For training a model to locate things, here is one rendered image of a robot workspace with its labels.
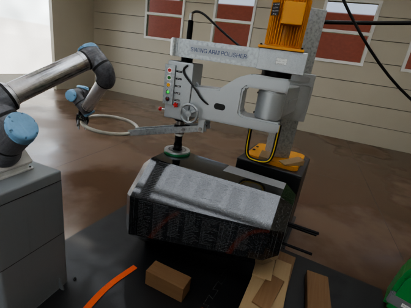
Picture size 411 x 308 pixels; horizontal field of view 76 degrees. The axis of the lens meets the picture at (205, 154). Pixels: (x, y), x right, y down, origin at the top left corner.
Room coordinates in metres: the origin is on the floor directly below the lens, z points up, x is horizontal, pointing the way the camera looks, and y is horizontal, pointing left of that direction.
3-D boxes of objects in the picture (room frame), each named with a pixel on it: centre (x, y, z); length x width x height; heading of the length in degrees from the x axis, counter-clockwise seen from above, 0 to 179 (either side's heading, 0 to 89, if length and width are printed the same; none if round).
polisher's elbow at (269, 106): (1.91, -0.40, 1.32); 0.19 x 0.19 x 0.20
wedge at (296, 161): (2.26, -0.78, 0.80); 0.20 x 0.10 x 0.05; 111
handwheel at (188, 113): (1.93, 0.15, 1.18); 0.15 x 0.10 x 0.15; 75
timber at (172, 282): (1.44, 0.13, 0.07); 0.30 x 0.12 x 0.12; 68
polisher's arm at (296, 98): (2.31, -0.60, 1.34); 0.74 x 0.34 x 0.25; 153
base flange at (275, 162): (2.49, -0.69, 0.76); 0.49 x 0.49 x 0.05; 65
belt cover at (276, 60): (1.99, -0.10, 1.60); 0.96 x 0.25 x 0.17; 75
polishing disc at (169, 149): (2.08, 0.24, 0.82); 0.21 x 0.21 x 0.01
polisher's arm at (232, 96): (1.96, -0.14, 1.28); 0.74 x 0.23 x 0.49; 75
